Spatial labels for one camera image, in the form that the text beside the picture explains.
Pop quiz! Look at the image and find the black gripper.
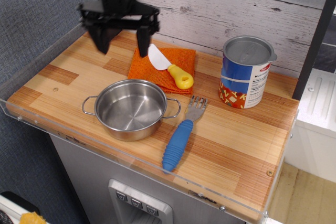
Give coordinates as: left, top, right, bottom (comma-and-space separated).
77, 0, 160, 57

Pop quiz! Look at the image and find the small metal pot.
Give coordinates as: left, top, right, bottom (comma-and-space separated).
81, 79, 181, 142

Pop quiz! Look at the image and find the orange folded cloth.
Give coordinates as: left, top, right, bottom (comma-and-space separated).
128, 48, 196, 94

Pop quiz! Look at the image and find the clear acrylic edge guard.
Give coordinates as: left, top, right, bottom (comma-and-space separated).
7, 31, 298, 223

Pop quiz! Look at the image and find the blue labelled can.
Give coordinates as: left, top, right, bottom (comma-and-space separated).
218, 35, 277, 109

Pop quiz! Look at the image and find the grey toy fridge cabinet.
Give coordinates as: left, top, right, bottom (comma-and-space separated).
51, 136, 243, 223

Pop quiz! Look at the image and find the yellow object bottom left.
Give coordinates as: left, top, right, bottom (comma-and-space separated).
19, 212, 47, 224

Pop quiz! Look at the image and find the white toy sink unit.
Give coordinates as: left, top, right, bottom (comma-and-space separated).
285, 69, 335, 182

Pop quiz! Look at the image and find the yellow handled toy knife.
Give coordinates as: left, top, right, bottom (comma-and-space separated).
148, 44, 194, 90

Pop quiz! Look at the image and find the blue handled fork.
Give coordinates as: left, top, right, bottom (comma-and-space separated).
162, 96, 208, 172

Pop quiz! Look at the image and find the dark vertical post right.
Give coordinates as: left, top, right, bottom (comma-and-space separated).
292, 0, 335, 100

